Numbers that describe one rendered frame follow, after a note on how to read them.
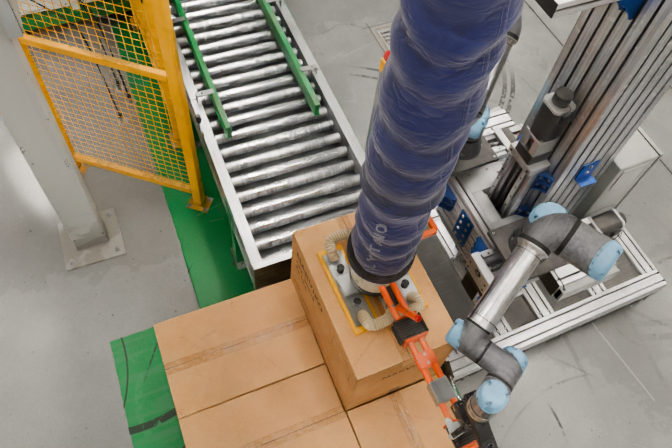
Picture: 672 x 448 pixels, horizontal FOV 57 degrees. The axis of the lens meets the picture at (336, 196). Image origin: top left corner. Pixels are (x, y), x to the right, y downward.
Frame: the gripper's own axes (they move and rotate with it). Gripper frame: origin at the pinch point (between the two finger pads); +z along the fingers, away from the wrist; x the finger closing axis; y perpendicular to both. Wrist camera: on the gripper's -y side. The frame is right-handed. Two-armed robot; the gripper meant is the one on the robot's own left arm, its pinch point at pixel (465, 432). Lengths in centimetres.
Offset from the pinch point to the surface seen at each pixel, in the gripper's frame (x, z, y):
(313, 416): 33, 53, 33
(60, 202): 103, 61, 168
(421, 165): 5, -75, 49
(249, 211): 25, 53, 127
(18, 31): 88, -43, 163
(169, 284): 69, 107, 133
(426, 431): -4, 53, 11
